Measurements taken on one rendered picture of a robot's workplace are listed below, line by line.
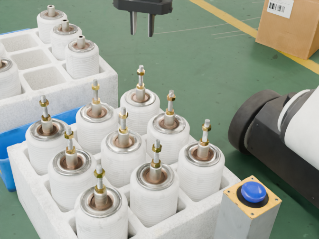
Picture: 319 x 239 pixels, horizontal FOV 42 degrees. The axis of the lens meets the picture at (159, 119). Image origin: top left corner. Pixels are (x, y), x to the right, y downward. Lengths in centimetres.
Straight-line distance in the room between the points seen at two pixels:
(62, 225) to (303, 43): 128
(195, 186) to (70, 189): 25
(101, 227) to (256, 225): 26
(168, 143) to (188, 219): 17
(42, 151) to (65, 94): 32
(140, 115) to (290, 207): 47
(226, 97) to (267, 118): 40
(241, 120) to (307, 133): 32
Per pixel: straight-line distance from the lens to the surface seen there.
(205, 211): 86
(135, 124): 100
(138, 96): 100
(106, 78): 123
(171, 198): 81
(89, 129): 94
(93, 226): 75
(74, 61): 121
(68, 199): 85
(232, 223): 74
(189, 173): 85
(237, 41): 188
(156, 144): 75
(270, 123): 111
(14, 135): 117
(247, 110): 115
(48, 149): 90
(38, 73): 129
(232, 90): 154
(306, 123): 87
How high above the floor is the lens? 83
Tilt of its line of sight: 38 degrees down
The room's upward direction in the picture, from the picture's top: 4 degrees clockwise
